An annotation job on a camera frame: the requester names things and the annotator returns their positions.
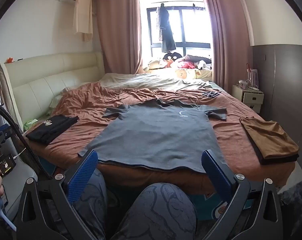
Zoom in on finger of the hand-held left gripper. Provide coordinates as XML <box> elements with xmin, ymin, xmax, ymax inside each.
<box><xmin>0</xmin><ymin>125</ymin><xmax>14</xmax><ymax>140</ymax></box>

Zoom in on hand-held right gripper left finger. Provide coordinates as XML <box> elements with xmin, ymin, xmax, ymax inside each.
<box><xmin>14</xmin><ymin>149</ymin><xmax>111</xmax><ymax>240</ymax></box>

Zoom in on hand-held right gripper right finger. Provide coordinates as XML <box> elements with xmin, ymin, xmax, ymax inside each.
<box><xmin>201</xmin><ymin>150</ymin><xmax>290</xmax><ymax>240</ymax></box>

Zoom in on grey t-shirt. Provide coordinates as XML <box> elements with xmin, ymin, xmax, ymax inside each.
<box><xmin>77</xmin><ymin>99</ymin><xmax>228</xmax><ymax>173</ymax></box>

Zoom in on dark hanging clothes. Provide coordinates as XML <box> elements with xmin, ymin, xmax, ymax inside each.
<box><xmin>156</xmin><ymin>3</ymin><xmax>176</xmax><ymax>53</ymax></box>

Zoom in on smartphone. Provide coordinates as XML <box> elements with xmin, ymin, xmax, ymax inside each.
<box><xmin>0</xmin><ymin>154</ymin><xmax>17</xmax><ymax>176</ymax></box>

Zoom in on green tissue pack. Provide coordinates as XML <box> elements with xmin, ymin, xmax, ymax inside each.
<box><xmin>23</xmin><ymin>118</ymin><xmax>39</xmax><ymax>132</ymax></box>

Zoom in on person's left leg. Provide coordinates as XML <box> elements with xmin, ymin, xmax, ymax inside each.
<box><xmin>73</xmin><ymin>169</ymin><xmax>111</xmax><ymax>240</ymax></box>

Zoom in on person's leg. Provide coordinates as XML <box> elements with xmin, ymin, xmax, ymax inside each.
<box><xmin>73</xmin><ymin>169</ymin><xmax>111</xmax><ymax>240</ymax></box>
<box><xmin>108</xmin><ymin>182</ymin><xmax>198</xmax><ymax>240</ymax></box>

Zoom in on brown fleece blanket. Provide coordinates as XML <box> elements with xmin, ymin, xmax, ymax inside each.
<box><xmin>28</xmin><ymin>81</ymin><xmax>296</xmax><ymax>195</ymax></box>

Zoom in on black folded shirt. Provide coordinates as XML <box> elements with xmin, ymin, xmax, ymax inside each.
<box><xmin>25</xmin><ymin>114</ymin><xmax>79</xmax><ymax>145</ymax></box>

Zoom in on pale green pillow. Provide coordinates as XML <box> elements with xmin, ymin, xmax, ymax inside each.
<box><xmin>47</xmin><ymin>86</ymin><xmax>76</xmax><ymax>115</ymax></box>

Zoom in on cream padded headboard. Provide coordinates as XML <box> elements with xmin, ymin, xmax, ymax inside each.
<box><xmin>0</xmin><ymin>51</ymin><xmax>105</xmax><ymax>130</ymax></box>

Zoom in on brown folded shirt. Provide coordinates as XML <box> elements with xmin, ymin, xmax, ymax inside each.
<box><xmin>239</xmin><ymin>117</ymin><xmax>299</xmax><ymax>160</ymax></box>

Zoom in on person's right leg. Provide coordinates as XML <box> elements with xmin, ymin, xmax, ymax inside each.
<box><xmin>108</xmin><ymin>182</ymin><xmax>198</xmax><ymax>240</ymax></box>

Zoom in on white nightstand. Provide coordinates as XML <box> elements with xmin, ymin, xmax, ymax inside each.
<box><xmin>231</xmin><ymin>84</ymin><xmax>264</xmax><ymax>115</ymax></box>

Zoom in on dark fuzzy cloth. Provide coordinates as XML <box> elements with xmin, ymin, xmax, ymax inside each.
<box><xmin>278</xmin><ymin>172</ymin><xmax>302</xmax><ymax>240</ymax></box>

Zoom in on red white striped bag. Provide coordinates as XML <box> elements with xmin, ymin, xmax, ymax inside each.
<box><xmin>245</xmin><ymin>64</ymin><xmax>259</xmax><ymax>88</ymax></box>

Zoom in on dark grey wardrobe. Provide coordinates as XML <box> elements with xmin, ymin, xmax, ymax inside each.
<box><xmin>252</xmin><ymin>44</ymin><xmax>302</xmax><ymax>175</ymax></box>

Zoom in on beige quilt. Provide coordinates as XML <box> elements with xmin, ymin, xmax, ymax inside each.
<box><xmin>98</xmin><ymin>72</ymin><xmax>225</xmax><ymax>93</ymax></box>

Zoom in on pile of plush toys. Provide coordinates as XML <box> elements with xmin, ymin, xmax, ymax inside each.
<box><xmin>142</xmin><ymin>51</ymin><xmax>214</xmax><ymax>80</ymax></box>

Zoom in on cream hanging garment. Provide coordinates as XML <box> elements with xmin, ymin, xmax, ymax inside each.
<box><xmin>73</xmin><ymin>0</ymin><xmax>93</xmax><ymax>42</ymax></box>

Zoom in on window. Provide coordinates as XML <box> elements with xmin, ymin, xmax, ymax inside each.
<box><xmin>138</xmin><ymin>0</ymin><xmax>214</xmax><ymax>59</ymax></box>

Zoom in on thick black hose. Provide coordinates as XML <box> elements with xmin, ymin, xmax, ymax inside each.
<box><xmin>0</xmin><ymin>97</ymin><xmax>52</xmax><ymax>180</ymax></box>

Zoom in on white charging cable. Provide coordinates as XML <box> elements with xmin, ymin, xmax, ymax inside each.
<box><xmin>13</xmin><ymin>147</ymin><xmax>27</xmax><ymax>160</ymax></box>

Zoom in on black rectangular frame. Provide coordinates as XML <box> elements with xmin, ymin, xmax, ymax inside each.
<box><xmin>202</xmin><ymin>90</ymin><xmax>221</xmax><ymax>98</ymax></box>

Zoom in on thin black cable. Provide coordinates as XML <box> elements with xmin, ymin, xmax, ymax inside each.
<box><xmin>175</xmin><ymin>84</ymin><xmax>228</xmax><ymax>99</ymax></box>

